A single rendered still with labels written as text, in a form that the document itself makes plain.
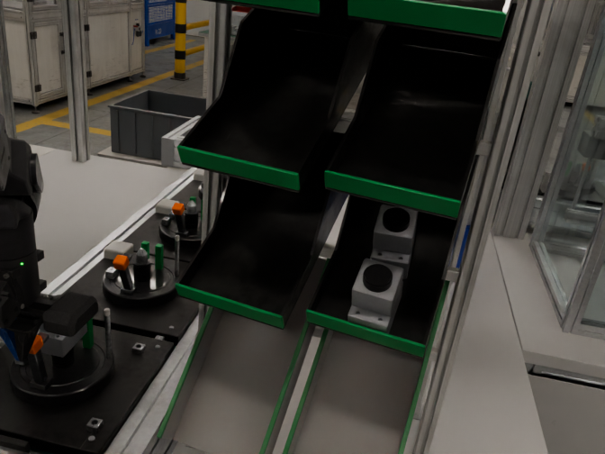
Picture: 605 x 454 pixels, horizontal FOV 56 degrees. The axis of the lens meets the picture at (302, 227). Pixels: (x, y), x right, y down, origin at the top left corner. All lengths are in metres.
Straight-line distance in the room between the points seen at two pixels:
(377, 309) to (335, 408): 0.19
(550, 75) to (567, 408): 0.86
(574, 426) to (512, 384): 0.29
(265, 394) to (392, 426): 0.16
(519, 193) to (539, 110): 0.25
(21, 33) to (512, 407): 5.37
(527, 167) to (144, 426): 1.30
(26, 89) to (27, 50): 0.36
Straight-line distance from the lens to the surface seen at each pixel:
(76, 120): 2.03
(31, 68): 5.88
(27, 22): 5.82
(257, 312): 0.61
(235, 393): 0.76
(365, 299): 0.59
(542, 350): 1.33
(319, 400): 0.75
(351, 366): 0.75
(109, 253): 1.20
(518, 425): 1.11
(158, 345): 0.95
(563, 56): 1.71
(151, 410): 0.87
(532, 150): 1.75
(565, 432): 1.46
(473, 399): 1.13
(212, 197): 0.71
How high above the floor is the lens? 1.55
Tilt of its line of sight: 25 degrees down
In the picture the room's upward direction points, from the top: 7 degrees clockwise
